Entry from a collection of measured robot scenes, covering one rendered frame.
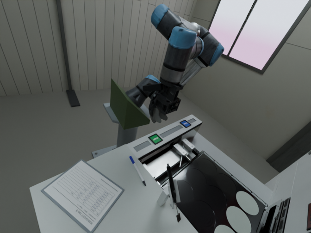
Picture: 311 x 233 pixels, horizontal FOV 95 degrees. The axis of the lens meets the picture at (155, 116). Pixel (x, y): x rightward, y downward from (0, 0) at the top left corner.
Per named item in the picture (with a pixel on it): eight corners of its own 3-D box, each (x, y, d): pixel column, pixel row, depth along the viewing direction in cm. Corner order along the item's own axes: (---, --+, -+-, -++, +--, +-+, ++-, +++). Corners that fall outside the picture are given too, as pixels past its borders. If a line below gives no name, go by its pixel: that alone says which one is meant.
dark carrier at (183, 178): (264, 205, 66) (265, 205, 65) (237, 280, 44) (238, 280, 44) (203, 153, 83) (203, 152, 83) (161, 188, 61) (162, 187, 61)
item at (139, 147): (194, 136, 105) (202, 121, 97) (133, 175, 70) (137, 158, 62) (185, 128, 110) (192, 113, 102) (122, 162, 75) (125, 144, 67)
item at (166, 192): (174, 209, 49) (188, 191, 41) (166, 217, 47) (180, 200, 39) (162, 194, 52) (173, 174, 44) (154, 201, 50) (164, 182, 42)
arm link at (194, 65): (152, 95, 111) (209, 33, 86) (165, 110, 110) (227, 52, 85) (146, 98, 101) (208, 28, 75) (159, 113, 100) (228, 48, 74)
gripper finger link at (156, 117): (156, 131, 59) (161, 113, 53) (146, 123, 62) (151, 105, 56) (161, 129, 61) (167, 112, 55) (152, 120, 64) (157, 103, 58)
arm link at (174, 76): (158, 63, 47) (174, 62, 52) (155, 76, 49) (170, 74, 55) (174, 72, 43) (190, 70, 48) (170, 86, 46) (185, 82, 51)
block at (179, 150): (185, 156, 81) (187, 152, 79) (182, 158, 78) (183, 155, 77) (175, 146, 85) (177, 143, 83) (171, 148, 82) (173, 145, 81)
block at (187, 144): (193, 150, 86) (195, 146, 84) (190, 152, 83) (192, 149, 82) (183, 141, 90) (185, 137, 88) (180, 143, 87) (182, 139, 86)
